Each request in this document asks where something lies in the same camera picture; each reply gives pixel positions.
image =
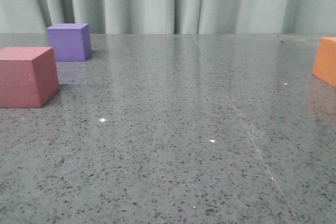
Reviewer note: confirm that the pale green curtain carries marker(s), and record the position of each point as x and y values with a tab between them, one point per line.
172	16

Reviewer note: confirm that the orange foam cube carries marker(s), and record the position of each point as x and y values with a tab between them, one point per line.
325	63

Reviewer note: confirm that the purple foam cube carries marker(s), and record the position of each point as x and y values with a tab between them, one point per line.
70	41

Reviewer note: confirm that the red foam cube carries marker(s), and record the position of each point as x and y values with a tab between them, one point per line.
28	76

